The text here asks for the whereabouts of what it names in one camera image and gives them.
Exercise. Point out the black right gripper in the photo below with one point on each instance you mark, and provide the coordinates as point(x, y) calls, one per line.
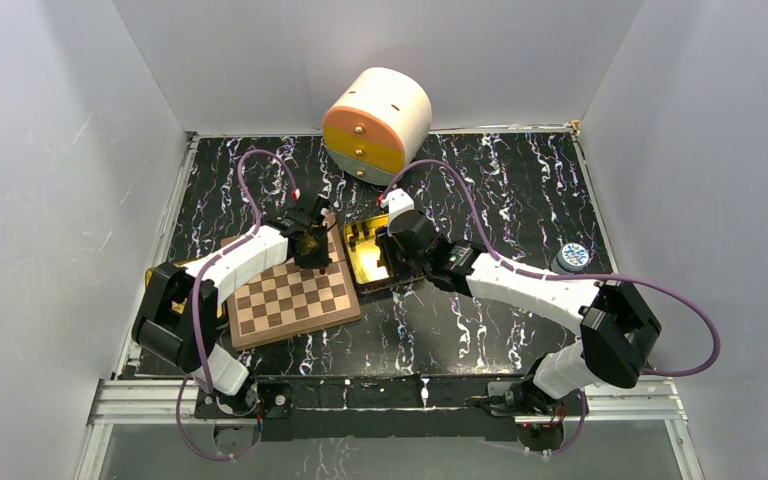
point(387, 243)

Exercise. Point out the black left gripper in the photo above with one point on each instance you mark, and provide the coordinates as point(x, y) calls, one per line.
point(319, 261)

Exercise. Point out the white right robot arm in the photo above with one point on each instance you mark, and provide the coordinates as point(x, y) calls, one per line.
point(616, 330)

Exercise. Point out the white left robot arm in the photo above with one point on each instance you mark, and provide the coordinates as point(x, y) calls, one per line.
point(188, 340)

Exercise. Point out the gold tin with dark pieces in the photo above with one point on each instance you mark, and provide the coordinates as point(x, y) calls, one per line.
point(363, 255)

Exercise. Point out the wooden chess board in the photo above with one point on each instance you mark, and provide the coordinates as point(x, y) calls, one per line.
point(286, 301)

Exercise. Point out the gold tin with light pieces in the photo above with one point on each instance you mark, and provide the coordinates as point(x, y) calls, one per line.
point(178, 304)

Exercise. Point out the round pastel drawer cabinet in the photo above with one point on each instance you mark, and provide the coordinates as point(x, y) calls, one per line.
point(377, 126)

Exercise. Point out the blue white round cap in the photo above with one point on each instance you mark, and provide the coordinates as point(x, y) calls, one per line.
point(572, 258)

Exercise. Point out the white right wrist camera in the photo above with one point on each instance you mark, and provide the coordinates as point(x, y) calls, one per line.
point(395, 202)

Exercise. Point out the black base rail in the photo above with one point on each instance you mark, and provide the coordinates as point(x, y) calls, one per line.
point(486, 407)

